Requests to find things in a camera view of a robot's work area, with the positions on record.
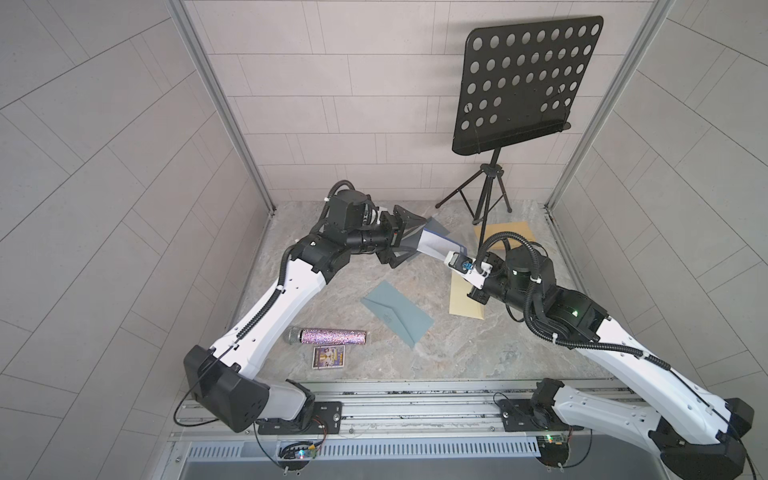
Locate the tan kraft envelope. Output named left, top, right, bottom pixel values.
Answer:
left=484, top=221, right=536, bottom=242

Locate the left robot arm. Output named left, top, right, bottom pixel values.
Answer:
left=183, top=180, right=427, bottom=433

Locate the dark grey envelope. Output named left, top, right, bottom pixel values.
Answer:
left=423, top=217, right=450, bottom=238

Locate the small colourful picture card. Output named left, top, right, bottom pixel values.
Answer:
left=312, top=345, right=346, bottom=370

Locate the aluminium rail frame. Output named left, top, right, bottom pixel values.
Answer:
left=169, top=378, right=647, bottom=441

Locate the right green circuit board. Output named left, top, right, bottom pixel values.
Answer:
left=536, top=434, right=570, bottom=469

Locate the left green circuit board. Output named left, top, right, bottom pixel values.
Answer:
left=277, top=442, right=320, bottom=471

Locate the cream yellow envelope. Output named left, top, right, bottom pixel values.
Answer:
left=449, top=272, right=485, bottom=320

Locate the teal blue envelope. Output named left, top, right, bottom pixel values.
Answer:
left=361, top=281, right=434, bottom=349

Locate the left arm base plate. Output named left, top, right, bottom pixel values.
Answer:
left=256, top=401, right=343, bottom=436

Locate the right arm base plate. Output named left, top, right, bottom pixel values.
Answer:
left=494, top=398, right=570, bottom=432

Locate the green circuit board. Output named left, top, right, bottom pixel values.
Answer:
left=536, top=434, right=570, bottom=469
left=277, top=442, right=320, bottom=471

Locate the white letter with blue print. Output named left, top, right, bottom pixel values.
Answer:
left=418, top=227, right=467, bottom=261

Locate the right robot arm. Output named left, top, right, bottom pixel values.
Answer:
left=443, top=232, right=756, bottom=479

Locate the glittery purple microphone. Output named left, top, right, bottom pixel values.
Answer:
left=284, top=327, right=367, bottom=346

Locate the white ventilation grille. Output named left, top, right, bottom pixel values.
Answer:
left=187, top=436, right=541, bottom=461

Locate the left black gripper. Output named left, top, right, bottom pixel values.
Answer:
left=340, top=205, right=424, bottom=267

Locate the black perforated music stand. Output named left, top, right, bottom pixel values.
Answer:
left=447, top=15, right=604, bottom=238

